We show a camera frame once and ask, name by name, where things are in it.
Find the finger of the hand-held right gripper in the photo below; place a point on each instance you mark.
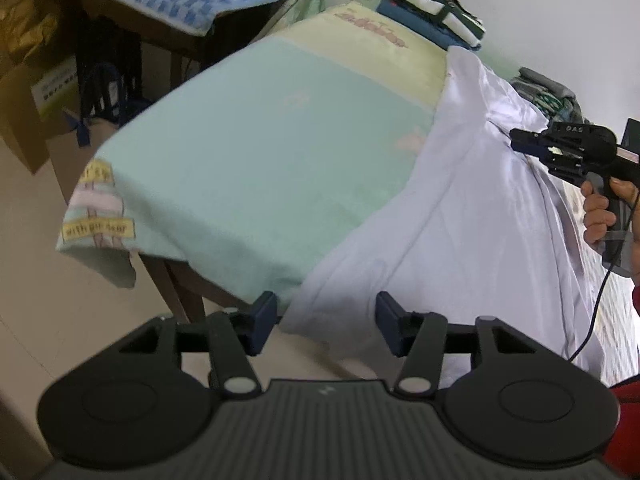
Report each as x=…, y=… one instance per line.
x=565, y=170
x=525, y=139

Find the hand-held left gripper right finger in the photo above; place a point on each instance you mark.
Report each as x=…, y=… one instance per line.
x=387, y=325

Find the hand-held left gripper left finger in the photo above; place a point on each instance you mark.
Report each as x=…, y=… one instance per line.
x=264, y=320

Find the white coat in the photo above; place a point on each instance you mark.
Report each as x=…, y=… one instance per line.
x=475, y=235

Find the pile of unfolded clothes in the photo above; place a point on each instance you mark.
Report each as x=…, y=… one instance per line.
x=575, y=110
x=550, y=105

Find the stack of folded clothes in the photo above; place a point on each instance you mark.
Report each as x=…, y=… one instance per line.
x=430, y=5

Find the person's right hand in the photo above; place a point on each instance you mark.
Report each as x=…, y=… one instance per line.
x=597, y=217

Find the plain grey garment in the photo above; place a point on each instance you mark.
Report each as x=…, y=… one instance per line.
x=545, y=82

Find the dark wooden table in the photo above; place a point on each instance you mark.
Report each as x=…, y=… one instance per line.
x=165, y=40
x=175, y=285

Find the blue folded garment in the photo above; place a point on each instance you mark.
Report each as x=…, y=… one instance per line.
x=415, y=22

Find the yellow green printed bed sheet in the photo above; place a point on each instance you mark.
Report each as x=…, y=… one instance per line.
x=250, y=150

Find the plain cardboard box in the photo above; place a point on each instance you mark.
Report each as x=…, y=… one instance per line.
x=75, y=170

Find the person's red top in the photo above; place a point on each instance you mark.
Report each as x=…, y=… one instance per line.
x=625, y=425

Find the light green cloth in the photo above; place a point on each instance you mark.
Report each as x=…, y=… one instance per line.
x=300, y=10

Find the dark blue bag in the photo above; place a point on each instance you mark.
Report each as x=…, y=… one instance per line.
x=107, y=95

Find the cardboard box with label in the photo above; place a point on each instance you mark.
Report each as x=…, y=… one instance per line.
x=20, y=125

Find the yellow plastic bag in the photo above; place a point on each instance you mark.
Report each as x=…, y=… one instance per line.
x=30, y=30

